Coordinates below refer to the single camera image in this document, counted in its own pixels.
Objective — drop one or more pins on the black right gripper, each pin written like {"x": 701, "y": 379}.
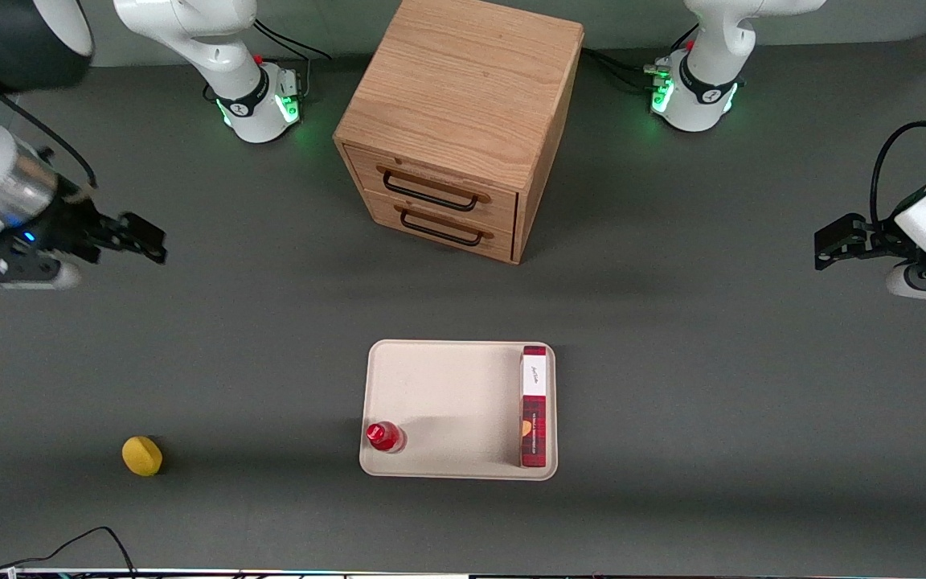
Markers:
{"x": 69, "y": 227}

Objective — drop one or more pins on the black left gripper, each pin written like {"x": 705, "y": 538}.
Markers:
{"x": 874, "y": 239}

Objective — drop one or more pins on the red coke bottle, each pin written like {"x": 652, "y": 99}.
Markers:
{"x": 383, "y": 437}

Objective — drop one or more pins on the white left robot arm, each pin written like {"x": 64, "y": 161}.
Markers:
{"x": 712, "y": 48}

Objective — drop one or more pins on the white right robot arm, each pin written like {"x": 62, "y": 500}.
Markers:
{"x": 222, "y": 48}

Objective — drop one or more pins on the beige rectangular tray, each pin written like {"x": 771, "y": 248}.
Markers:
{"x": 455, "y": 402}

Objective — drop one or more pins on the yellow lemon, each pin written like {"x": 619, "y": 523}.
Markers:
{"x": 142, "y": 456}

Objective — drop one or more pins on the red tartan shortbread box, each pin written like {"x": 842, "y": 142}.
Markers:
{"x": 534, "y": 406}

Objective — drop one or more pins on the wooden two-drawer cabinet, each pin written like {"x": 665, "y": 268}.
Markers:
{"x": 463, "y": 88}

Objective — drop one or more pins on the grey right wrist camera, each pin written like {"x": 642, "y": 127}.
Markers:
{"x": 13, "y": 275}

